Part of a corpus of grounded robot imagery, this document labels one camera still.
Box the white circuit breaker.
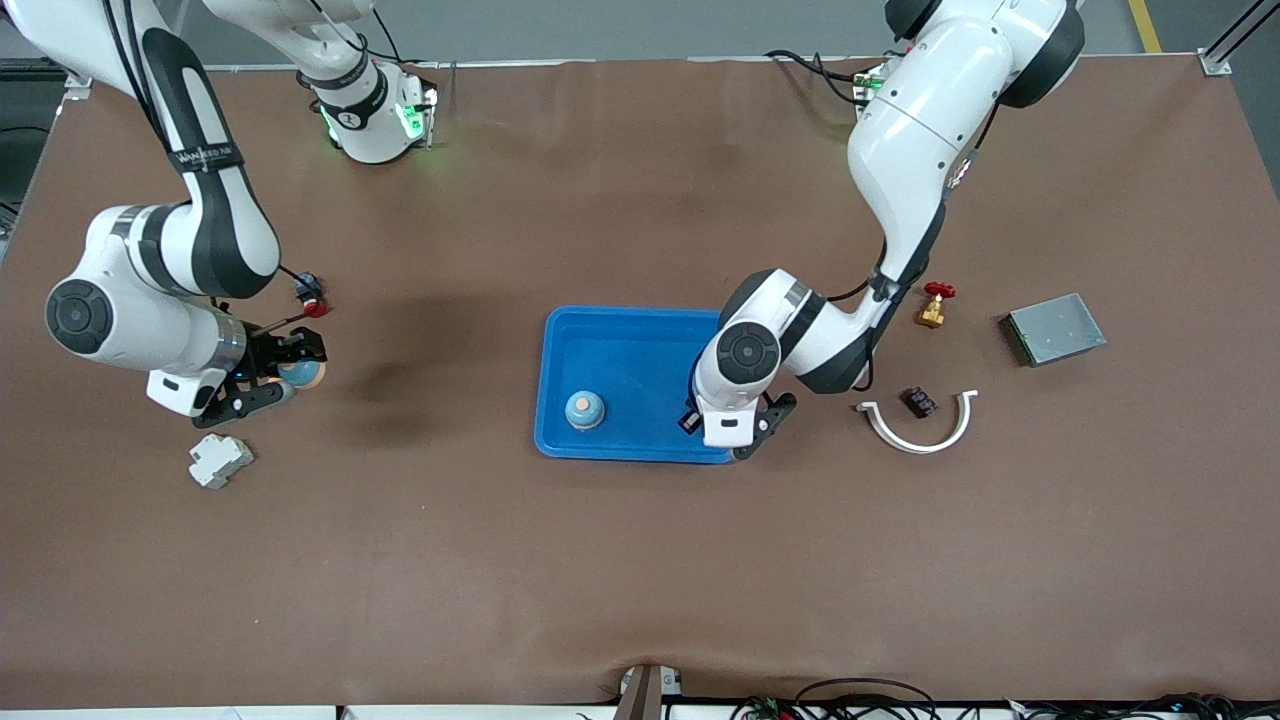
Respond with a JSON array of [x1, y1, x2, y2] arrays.
[[188, 433, 255, 490]]

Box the blue plastic tray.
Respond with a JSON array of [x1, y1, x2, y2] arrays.
[[533, 306, 743, 464]]

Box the brown table cover mat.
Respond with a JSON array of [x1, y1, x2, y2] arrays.
[[0, 55, 1280, 711]]

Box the white curved pipe clamp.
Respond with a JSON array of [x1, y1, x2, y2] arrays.
[[855, 389, 979, 455]]

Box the grey metal power supply box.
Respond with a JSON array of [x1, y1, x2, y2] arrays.
[[998, 292, 1108, 368]]

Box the brass valve with red handle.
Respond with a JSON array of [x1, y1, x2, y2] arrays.
[[914, 281, 957, 330]]

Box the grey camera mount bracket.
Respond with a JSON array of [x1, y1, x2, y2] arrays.
[[612, 663, 683, 720]]

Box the black arm base cables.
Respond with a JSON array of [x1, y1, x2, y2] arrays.
[[765, 48, 871, 106]]

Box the black cable bundle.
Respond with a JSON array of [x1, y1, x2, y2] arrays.
[[730, 678, 1280, 720]]

